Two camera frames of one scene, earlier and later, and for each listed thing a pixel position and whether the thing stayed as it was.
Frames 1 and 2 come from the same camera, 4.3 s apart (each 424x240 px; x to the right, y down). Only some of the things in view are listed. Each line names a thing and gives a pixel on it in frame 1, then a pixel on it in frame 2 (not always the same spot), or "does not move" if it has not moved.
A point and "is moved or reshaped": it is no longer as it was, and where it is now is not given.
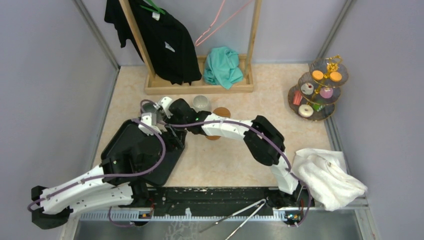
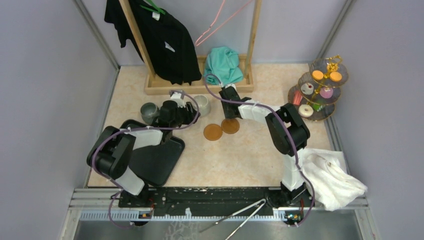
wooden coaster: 222,111 is moved or reshaped
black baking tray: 133,155 does not move
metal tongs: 262,201 does not move
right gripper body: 173,120 → 227,113
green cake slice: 318,107 does not move
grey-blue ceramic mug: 149,107 does not move
